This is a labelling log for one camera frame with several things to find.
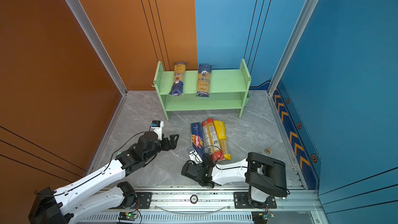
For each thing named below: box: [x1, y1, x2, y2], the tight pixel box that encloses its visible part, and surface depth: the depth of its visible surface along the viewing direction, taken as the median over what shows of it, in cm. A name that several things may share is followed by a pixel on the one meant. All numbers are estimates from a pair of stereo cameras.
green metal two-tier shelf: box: [152, 58, 252, 122], surface depth 91 cm
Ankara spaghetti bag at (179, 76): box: [168, 61, 187, 97], surface depth 89 cm
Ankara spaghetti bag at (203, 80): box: [195, 63, 212, 98], surface depth 85 cm
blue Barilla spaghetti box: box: [190, 121, 206, 162], surface depth 93 cm
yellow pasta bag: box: [213, 119, 232, 161], surface depth 94 cm
